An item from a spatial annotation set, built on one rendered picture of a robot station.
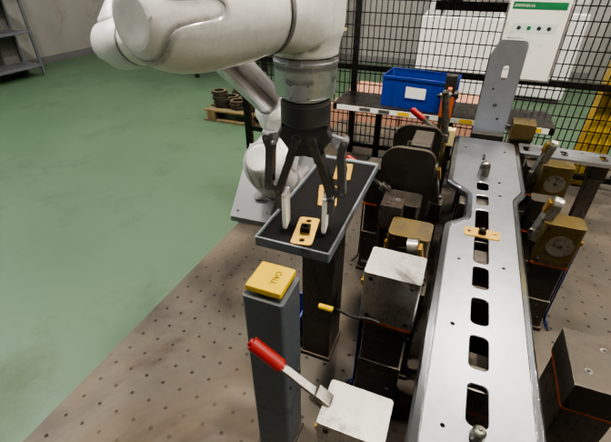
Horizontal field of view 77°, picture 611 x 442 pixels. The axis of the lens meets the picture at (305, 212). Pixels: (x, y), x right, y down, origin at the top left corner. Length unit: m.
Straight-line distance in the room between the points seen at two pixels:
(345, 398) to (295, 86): 0.43
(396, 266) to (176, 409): 0.62
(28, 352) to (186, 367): 1.37
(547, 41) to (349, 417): 1.66
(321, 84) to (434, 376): 0.49
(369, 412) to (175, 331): 0.72
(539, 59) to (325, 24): 1.50
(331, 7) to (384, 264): 0.43
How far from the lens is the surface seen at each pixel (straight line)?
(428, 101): 1.78
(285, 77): 0.55
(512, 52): 1.65
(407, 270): 0.72
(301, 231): 0.69
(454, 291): 0.87
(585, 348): 0.82
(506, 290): 0.91
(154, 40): 0.40
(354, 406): 0.59
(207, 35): 0.41
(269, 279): 0.60
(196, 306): 1.24
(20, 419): 2.14
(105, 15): 1.01
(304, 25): 0.50
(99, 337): 2.27
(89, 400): 1.14
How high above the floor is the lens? 1.57
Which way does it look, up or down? 33 degrees down
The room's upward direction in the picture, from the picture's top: straight up
